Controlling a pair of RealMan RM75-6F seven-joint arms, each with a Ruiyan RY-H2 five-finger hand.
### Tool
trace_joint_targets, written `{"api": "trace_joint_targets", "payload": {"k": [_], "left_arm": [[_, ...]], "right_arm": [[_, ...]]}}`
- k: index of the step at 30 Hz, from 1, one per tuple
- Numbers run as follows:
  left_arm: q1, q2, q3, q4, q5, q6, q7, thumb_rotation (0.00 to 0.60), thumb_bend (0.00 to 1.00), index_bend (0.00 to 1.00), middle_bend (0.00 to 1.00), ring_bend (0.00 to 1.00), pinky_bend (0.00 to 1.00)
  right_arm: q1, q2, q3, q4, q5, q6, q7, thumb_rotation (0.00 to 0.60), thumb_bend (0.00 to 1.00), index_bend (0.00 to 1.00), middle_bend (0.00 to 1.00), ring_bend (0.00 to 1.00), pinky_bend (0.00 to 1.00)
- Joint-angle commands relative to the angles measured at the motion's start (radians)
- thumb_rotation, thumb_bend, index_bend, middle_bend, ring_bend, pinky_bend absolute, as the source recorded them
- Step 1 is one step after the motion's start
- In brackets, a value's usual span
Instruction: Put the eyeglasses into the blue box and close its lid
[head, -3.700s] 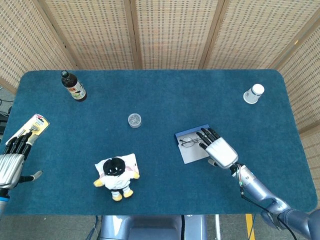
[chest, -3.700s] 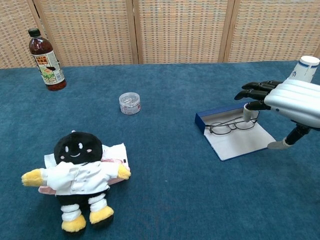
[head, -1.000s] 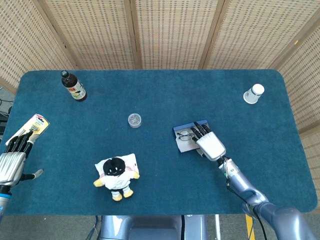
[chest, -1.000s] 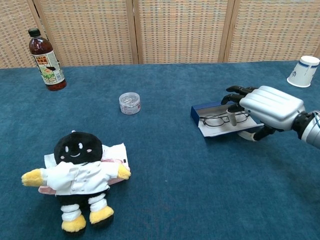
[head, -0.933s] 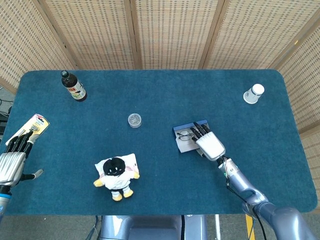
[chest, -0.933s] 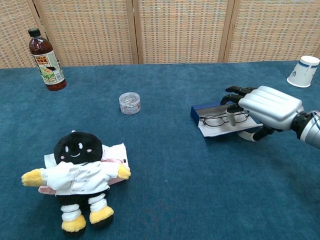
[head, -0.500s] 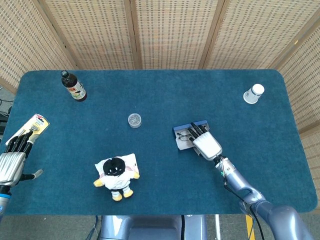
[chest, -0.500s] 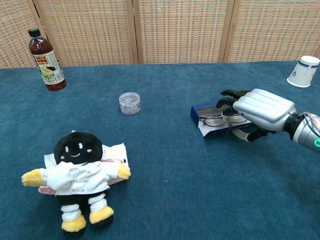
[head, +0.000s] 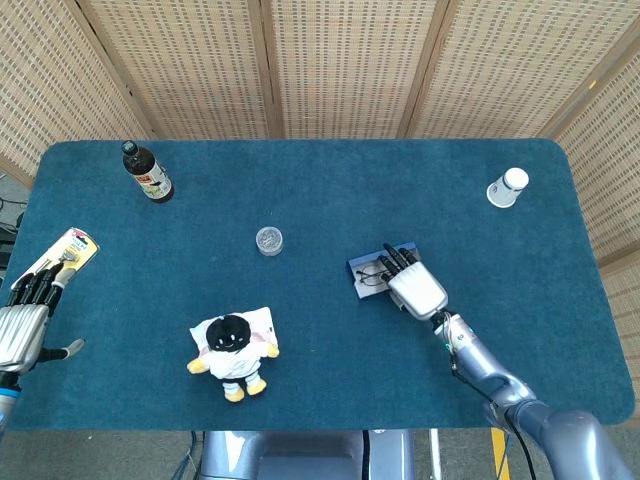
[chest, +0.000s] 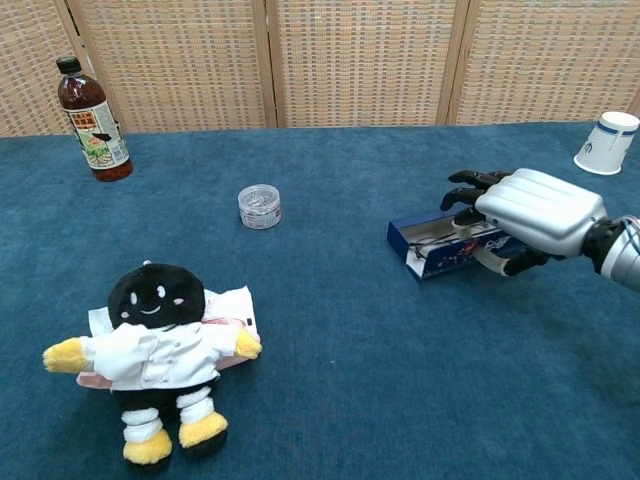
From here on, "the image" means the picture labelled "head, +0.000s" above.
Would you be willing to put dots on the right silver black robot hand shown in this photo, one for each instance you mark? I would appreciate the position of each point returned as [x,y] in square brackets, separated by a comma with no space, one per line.
[417,290]

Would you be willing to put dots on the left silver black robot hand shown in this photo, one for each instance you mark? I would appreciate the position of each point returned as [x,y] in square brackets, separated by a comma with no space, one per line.
[20,325]

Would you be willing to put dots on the blue packet with glasses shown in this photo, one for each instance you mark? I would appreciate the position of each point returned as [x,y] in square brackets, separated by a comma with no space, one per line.
[362,265]

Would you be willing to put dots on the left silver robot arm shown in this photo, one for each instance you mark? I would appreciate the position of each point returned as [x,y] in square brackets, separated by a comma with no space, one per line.
[6,400]

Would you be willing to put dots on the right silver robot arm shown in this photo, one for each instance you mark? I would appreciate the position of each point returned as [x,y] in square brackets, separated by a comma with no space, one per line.
[480,360]

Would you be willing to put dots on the white paper cup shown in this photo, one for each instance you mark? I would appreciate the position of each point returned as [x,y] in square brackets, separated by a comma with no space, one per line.
[506,189]

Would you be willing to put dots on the razor in yellow blister pack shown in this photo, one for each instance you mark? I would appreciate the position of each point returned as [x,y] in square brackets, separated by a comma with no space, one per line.
[75,247]

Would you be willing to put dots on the blue carpet table cover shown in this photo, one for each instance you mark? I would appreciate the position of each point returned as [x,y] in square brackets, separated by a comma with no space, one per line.
[325,210]

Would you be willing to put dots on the dark sauce bottle with label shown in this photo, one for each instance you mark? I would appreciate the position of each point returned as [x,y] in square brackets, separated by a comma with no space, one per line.
[150,177]

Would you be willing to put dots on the black plush doll chef coat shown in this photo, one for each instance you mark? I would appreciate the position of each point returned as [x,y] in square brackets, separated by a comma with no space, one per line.
[230,350]

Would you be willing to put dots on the grey robot torso base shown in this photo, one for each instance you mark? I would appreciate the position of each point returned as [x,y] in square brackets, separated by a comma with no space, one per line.
[300,455]

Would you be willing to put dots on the woven bamboo folding screen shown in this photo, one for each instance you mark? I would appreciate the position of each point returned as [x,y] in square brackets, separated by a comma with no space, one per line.
[345,65]

